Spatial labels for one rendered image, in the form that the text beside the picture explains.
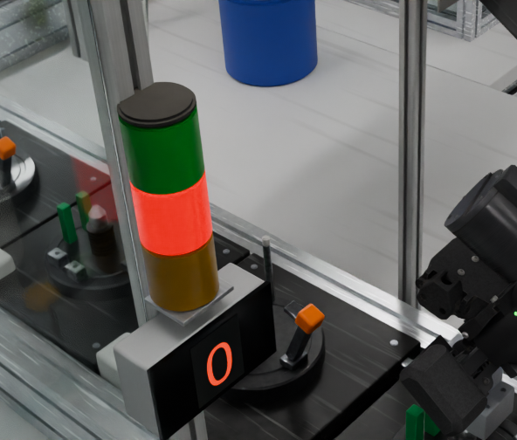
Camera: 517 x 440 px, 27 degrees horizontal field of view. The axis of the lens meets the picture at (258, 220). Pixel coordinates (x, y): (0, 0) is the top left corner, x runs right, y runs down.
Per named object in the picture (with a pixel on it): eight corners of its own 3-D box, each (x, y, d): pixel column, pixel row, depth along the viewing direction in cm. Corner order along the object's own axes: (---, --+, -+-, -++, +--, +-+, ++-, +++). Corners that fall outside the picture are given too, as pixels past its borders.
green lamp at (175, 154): (220, 168, 72) (213, 104, 69) (165, 204, 69) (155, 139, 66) (168, 143, 75) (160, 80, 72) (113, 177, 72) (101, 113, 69)
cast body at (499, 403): (513, 411, 93) (519, 351, 89) (485, 442, 90) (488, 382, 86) (432, 367, 98) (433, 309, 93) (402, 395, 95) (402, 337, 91)
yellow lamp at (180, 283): (234, 285, 78) (227, 230, 75) (182, 322, 75) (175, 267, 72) (185, 257, 81) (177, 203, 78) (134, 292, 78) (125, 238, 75)
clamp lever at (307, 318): (307, 355, 109) (327, 315, 103) (293, 367, 108) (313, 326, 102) (281, 331, 110) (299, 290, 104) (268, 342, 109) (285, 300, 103)
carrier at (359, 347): (421, 354, 115) (423, 262, 107) (265, 497, 101) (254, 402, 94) (253, 264, 129) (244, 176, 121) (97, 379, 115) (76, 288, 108)
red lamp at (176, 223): (227, 229, 75) (221, 170, 72) (174, 265, 72) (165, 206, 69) (177, 202, 78) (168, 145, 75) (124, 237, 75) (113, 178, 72)
